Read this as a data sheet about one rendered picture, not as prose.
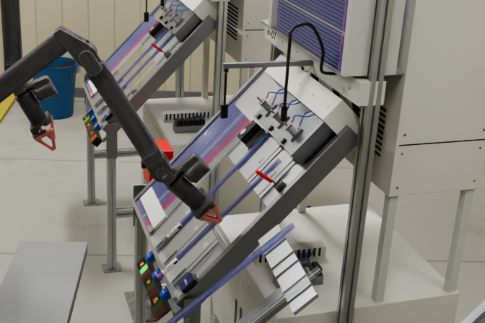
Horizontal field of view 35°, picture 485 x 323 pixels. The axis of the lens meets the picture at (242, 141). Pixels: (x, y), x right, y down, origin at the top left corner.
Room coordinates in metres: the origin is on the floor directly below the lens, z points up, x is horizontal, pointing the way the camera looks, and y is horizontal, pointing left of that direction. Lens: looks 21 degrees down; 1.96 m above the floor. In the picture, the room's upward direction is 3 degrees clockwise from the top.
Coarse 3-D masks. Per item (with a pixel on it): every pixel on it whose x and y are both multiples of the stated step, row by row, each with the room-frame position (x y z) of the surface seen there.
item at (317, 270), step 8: (312, 272) 1.54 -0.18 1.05; (320, 272) 1.54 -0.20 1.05; (304, 280) 1.53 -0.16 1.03; (296, 288) 1.52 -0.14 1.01; (280, 296) 1.53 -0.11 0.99; (288, 296) 1.52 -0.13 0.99; (272, 304) 1.52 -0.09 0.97; (280, 304) 1.52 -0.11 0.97; (264, 312) 1.51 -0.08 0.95; (256, 320) 1.50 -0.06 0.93
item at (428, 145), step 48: (432, 0) 2.10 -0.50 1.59; (480, 0) 2.15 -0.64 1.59; (432, 48) 2.11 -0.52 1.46; (480, 48) 2.16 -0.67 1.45; (432, 96) 2.12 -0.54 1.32; (480, 96) 2.17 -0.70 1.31; (384, 144) 2.15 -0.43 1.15; (432, 144) 2.13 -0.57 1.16; (480, 144) 2.18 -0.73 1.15; (384, 192) 2.11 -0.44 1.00; (432, 192) 2.13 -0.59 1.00; (384, 240) 2.10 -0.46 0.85; (384, 288) 2.11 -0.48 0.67
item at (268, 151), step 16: (256, 80) 2.65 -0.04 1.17; (272, 80) 2.57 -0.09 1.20; (240, 96) 2.63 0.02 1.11; (256, 96) 2.56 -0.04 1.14; (240, 144) 2.37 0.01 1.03; (272, 144) 2.24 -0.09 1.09; (256, 160) 2.23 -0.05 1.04; (272, 160) 2.17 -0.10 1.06; (288, 160) 2.11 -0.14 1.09; (256, 176) 2.16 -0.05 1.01; (272, 176) 2.10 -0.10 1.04; (288, 176) 2.05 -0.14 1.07; (256, 192) 2.09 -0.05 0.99; (272, 192) 2.04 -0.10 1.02
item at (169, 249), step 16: (176, 208) 2.31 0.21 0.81; (176, 224) 2.23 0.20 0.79; (192, 224) 2.17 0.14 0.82; (208, 224) 2.11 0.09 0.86; (160, 240) 2.21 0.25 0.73; (176, 240) 2.16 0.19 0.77; (192, 240) 2.10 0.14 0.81; (208, 240) 2.05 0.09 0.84; (176, 256) 2.07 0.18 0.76; (192, 256) 2.03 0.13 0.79; (208, 256) 1.98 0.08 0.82; (176, 272) 2.02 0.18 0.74; (192, 272) 1.97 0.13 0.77; (176, 288) 1.95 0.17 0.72
